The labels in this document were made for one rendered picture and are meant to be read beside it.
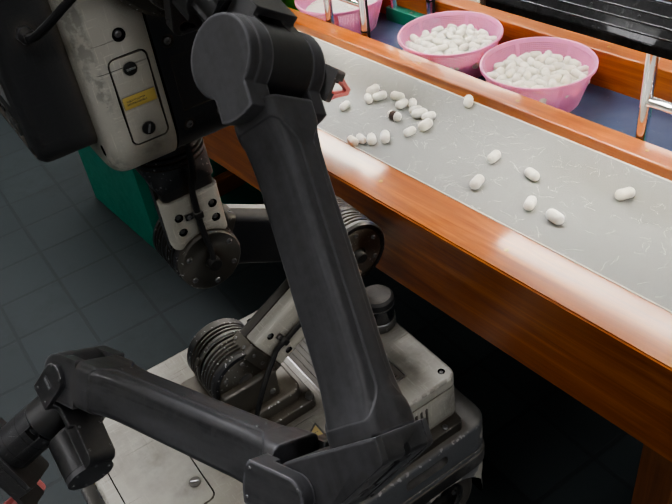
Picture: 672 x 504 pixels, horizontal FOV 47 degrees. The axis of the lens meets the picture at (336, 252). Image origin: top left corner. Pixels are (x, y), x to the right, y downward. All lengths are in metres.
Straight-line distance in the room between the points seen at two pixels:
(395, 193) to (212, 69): 0.81
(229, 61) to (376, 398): 0.31
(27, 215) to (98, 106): 2.28
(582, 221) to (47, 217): 2.19
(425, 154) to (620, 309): 0.58
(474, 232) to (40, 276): 1.82
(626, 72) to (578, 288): 0.80
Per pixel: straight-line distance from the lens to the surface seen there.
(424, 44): 2.09
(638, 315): 1.24
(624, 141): 1.62
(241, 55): 0.69
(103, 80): 0.91
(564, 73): 1.92
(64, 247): 2.94
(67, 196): 3.22
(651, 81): 1.58
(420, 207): 1.43
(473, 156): 1.61
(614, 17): 1.35
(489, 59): 1.96
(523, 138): 1.67
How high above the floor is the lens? 1.61
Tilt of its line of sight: 39 degrees down
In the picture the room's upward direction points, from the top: 9 degrees counter-clockwise
